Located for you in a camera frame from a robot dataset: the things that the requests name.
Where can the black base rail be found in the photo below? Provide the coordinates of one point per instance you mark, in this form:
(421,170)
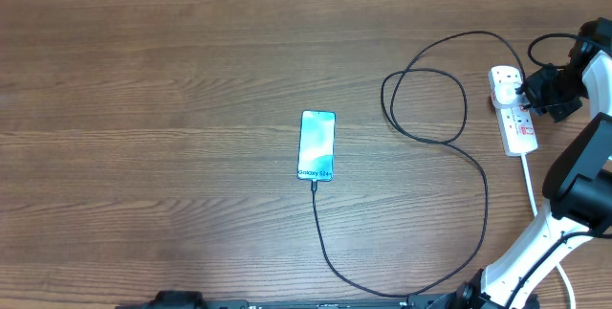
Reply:
(414,302)

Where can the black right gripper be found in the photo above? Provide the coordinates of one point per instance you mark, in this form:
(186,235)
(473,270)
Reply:
(533,84)

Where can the white power strip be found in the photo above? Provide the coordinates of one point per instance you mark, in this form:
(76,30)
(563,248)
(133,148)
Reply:
(515,124)

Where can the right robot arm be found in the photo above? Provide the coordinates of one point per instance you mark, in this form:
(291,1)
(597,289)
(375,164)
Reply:
(576,191)

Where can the blue screen smartphone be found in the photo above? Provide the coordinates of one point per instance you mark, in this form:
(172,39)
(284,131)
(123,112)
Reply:
(316,146)

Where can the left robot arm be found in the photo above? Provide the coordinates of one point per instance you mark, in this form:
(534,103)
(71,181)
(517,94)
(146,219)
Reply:
(171,300)

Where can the white round charger plug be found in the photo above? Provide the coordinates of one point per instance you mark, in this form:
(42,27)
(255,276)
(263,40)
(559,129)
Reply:
(505,95)

